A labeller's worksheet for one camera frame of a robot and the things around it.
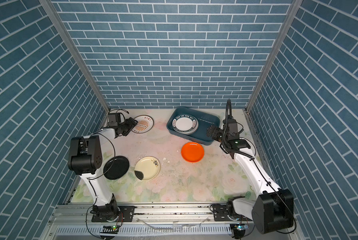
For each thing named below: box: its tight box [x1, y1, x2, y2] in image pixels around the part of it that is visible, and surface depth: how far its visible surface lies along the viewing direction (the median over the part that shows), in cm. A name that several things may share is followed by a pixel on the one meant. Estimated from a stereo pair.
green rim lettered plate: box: [172, 114, 199, 135], surface depth 111 cm
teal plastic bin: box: [166, 106, 221, 146], surface depth 111 cm
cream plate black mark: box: [134, 156, 161, 181], surface depth 91 cm
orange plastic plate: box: [181, 141, 205, 163], surface depth 98 cm
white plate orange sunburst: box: [131, 115, 154, 134], surface depth 113 cm
